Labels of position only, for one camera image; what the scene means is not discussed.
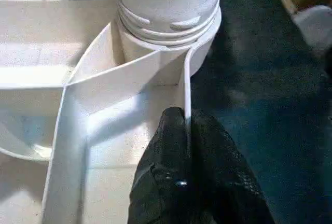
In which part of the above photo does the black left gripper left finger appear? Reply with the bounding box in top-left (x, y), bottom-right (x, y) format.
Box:
top-left (128, 106), bottom-right (191, 224)

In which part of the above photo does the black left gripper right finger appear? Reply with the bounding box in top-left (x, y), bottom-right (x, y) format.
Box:
top-left (190, 109), bottom-right (275, 224)

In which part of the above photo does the white plastic table leg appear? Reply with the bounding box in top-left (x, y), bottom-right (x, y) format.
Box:
top-left (115, 0), bottom-right (221, 46)

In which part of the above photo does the white plastic table top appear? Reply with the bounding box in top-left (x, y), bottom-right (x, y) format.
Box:
top-left (0, 0), bottom-right (223, 224)

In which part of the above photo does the black table mat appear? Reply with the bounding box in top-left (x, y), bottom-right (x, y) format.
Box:
top-left (0, 0), bottom-right (332, 224)

